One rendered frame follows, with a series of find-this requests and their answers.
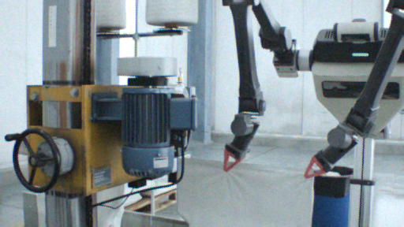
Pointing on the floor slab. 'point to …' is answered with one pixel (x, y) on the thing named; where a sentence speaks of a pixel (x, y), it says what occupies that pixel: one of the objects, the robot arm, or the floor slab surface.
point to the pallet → (154, 202)
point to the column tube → (65, 59)
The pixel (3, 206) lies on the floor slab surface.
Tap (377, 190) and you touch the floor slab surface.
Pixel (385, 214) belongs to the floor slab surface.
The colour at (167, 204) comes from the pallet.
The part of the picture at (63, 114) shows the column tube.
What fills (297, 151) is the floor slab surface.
